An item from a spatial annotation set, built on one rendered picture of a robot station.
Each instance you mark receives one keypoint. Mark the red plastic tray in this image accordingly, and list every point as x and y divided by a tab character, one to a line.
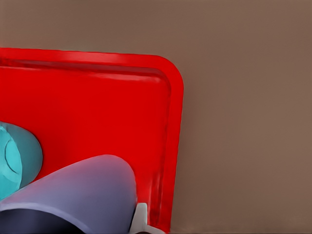
97	109

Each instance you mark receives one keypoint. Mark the teal bowl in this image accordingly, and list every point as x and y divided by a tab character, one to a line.
22	156

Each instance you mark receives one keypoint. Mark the lavender purple cup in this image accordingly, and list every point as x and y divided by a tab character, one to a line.
85	190

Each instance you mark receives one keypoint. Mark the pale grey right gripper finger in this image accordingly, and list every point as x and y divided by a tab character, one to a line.
141	219

